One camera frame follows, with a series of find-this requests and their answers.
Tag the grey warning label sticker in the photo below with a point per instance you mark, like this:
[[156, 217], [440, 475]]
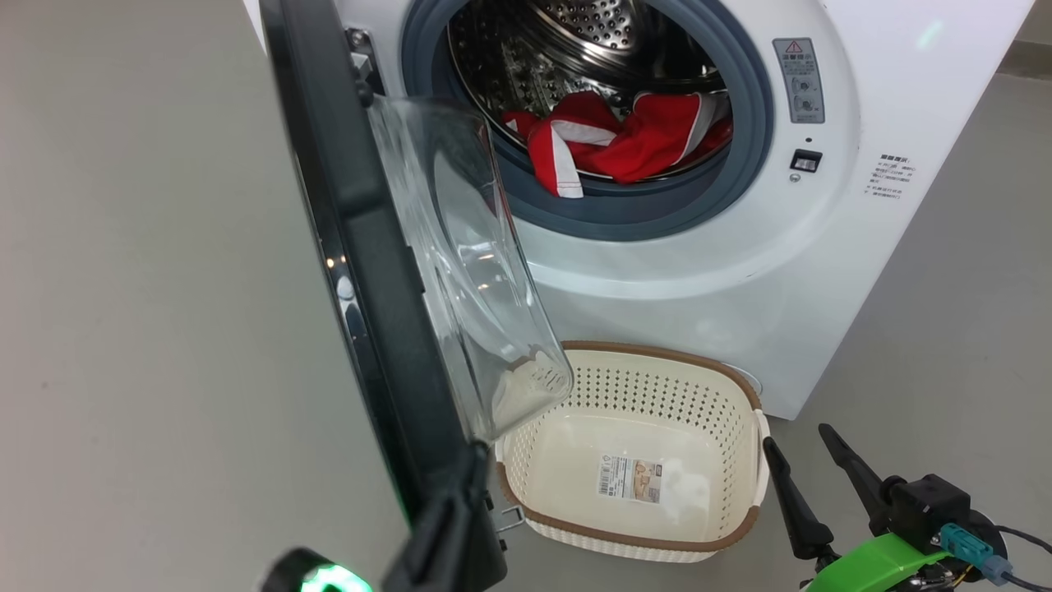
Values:
[[799, 80]]

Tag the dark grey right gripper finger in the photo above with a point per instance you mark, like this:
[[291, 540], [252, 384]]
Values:
[[801, 518], [859, 477]]

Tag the cream laundry basket brown rim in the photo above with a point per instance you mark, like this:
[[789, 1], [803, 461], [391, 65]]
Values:
[[731, 411]]

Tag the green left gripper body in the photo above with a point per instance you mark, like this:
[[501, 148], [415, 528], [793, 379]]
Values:
[[316, 575]]

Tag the white product label sticker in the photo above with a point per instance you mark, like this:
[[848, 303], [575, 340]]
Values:
[[629, 479]]

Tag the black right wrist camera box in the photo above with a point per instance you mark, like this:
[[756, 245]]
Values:
[[929, 506]]

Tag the black rectangular block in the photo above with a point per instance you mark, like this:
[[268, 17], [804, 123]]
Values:
[[806, 161]]

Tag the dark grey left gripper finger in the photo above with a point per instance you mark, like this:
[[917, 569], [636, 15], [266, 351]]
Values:
[[444, 543]]

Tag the white washing machine body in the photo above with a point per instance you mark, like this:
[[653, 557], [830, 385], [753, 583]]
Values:
[[699, 279]]

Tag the red and white garment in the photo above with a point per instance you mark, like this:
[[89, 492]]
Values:
[[625, 144]]

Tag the grey rubber door gasket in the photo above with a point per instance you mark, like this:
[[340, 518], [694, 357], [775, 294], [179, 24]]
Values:
[[641, 214]]

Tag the washing machine door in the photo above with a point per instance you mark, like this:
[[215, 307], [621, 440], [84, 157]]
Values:
[[362, 205]]

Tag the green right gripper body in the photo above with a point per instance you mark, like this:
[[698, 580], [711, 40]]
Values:
[[879, 563]]

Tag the perforated steel washer drum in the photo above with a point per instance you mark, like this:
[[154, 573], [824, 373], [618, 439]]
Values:
[[575, 49]]

